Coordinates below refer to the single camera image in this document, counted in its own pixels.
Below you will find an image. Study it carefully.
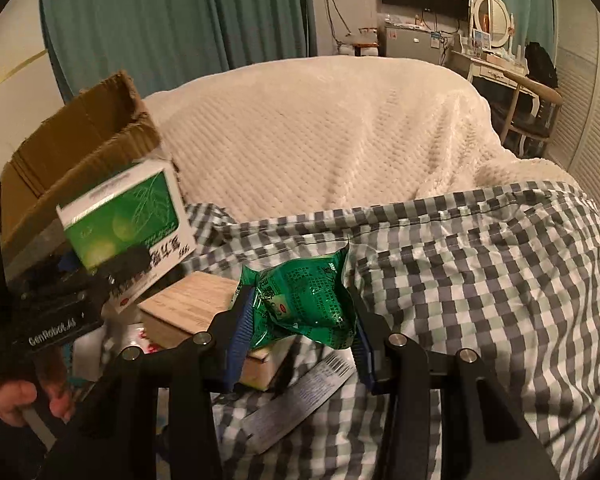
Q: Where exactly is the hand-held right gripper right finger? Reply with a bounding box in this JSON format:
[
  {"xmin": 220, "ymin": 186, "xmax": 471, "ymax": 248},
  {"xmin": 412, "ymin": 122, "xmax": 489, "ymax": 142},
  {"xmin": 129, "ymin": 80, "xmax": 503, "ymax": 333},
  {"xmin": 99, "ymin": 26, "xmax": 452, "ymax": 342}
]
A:
[{"xmin": 351, "ymin": 301, "xmax": 561, "ymax": 480}]

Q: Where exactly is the grey packet with barcode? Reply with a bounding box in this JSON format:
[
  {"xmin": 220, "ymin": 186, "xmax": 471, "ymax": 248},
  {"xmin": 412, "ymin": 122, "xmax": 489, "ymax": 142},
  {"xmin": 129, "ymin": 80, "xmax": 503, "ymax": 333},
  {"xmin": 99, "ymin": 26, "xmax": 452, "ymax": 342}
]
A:
[{"xmin": 244, "ymin": 354, "xmax": 357, "ymax": 455}]

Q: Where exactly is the grey checked cloth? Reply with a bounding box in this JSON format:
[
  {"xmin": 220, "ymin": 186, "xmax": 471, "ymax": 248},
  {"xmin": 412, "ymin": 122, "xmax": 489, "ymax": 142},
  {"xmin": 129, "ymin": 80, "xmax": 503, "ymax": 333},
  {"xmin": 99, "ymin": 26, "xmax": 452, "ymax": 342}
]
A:
[{"xmin": 180, "ymin": 180, "xmax": 600, "ymax": 480}]

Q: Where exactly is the green snack packet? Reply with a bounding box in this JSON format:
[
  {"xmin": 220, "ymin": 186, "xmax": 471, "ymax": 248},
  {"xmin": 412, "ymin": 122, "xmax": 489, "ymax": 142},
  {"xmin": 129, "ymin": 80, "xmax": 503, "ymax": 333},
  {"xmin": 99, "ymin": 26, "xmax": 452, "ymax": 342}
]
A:
[{"xmin": 235, "ymin": 246, "xmax": 364, "ymax": 352}]

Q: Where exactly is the grey mini fridge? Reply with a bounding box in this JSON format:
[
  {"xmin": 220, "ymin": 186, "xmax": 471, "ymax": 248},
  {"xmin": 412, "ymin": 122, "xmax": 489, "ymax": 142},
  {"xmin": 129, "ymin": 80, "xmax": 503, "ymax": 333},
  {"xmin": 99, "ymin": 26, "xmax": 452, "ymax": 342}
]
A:
[{"xmin": 383, "ymin": 22, "xmax": 454, "ymax": 67}]

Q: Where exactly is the green and white medicine box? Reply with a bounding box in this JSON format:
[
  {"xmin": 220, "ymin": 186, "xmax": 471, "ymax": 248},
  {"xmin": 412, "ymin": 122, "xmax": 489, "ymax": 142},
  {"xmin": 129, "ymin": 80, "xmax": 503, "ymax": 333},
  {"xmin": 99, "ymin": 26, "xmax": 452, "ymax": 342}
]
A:
[{"xmin": 55, "ymin": 159, "xmax": 199, "ymax": 312}]

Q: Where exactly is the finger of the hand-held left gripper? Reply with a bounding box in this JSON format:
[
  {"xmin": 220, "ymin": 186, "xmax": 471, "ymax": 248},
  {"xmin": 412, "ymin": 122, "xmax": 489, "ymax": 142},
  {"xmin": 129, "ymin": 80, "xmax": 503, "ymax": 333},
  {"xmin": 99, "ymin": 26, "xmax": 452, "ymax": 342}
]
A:
[
  {"xmin": 92, "ymin": 245, "xmax": 151, "ymax": 287},
  {"xmin": 24, "ymin": 251, "xmax": 82, "ymax": 282}
]

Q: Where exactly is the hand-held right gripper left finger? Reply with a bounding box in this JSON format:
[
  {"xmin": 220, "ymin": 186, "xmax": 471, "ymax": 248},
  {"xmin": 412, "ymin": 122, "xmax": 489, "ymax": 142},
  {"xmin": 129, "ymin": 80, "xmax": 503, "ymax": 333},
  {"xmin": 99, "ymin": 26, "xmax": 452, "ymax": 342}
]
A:
[{"xmin": 45, "ymin": 287, "xmax": 261, "ymax": 480}]

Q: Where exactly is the white oval mirror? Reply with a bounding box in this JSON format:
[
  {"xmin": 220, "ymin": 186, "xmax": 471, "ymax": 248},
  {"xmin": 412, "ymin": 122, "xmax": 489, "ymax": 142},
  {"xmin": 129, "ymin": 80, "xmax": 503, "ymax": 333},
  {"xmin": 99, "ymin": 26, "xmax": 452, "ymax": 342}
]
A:
[{"xmin": 472, "ymin": 0, "xmax": 513, "ymax": 52}]

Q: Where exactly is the light wooden box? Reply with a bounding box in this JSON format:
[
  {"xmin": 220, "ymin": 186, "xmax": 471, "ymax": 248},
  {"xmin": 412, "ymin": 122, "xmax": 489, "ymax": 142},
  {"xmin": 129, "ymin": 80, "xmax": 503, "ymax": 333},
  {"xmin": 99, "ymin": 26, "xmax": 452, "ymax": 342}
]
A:
[{"xmin": 137, "ymin": 270, "xmax": 277, "ymax": 393}]

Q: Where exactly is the white textured blanket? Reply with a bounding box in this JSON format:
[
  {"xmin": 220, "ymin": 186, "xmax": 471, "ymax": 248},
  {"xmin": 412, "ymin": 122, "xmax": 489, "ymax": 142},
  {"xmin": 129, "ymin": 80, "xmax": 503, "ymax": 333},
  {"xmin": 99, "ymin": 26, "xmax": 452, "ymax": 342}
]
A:
[{"xmin": 142, "ymin": 55, "xmax": 577, "ymax": 225}]

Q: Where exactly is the white dressing table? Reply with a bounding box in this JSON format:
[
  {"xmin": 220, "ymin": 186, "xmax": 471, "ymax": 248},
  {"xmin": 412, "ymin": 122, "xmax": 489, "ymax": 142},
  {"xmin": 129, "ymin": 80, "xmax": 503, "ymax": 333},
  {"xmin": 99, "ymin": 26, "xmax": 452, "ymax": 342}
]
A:
[{"xmin": 446, "ymin": 46, "xmax": 532, "ymax": 87}]

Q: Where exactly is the white louvered wardrobe door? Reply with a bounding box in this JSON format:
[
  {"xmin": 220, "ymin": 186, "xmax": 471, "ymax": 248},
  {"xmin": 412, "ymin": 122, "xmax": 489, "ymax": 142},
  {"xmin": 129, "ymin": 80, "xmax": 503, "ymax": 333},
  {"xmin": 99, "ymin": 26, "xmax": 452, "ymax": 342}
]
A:
[{"xmin": 550, "ymin": 0, "xmax": 600, "ymax": 223}]

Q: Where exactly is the black bag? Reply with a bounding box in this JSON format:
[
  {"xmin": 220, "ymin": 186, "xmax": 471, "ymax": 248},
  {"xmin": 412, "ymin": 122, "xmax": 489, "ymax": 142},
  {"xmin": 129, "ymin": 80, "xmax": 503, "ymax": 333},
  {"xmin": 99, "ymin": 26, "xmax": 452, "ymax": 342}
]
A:
[{"xmin": 523, "ymin": 41, "xmax": 559, "ymax": 89}]

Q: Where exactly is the wide teal curtain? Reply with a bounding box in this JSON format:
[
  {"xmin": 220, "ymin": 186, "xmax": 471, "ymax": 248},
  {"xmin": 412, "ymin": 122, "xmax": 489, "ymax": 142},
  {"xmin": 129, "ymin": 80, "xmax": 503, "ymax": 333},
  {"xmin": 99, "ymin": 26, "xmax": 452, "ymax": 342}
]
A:
[{"xmin": 39, "ymin": 0, "xmax": 317, "ymax": 106}]

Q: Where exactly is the brown cardboard box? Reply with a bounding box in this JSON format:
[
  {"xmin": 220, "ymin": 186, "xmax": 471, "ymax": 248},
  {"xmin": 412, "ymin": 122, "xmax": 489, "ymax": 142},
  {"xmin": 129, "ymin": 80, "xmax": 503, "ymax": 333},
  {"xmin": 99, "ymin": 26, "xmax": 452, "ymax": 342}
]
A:
[{"xmin": 0, "ymin": 70, "xmax": 183, "ymax": 263}]

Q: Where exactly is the red and white packet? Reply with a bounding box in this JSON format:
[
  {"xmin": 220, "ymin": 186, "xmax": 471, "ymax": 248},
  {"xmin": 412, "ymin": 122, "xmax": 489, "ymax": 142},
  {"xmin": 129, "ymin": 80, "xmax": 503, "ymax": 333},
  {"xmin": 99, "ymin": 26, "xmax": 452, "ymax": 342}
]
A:
[{"xmin": 102, "ymin": 317, "xmax": 158, "ymax": 361}]

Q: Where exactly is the person's left hand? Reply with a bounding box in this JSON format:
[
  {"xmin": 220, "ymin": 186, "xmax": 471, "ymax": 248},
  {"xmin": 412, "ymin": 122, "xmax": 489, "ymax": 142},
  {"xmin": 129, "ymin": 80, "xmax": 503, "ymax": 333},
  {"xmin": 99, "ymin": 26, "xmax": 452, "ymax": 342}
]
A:
[{"xmin": 0, "ymin": 347, "xmax": 77, "ymax": 425}]

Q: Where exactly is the wooden chair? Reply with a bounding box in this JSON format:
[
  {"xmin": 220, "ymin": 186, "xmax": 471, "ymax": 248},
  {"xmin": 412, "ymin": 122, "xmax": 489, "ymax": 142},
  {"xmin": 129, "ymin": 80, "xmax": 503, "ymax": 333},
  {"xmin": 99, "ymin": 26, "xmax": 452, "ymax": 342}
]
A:
[{"xmin": 496, "ymin": 72, "xmax": 564, "ymax": 157}]

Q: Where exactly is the black wall cable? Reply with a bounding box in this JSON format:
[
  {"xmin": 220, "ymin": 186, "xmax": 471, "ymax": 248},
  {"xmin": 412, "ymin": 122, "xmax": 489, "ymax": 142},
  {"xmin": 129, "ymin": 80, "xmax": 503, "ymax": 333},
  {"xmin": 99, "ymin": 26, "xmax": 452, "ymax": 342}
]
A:
[{"xmin": 324, "ymin": 0, "xmax": 357, "ymax": 43}]

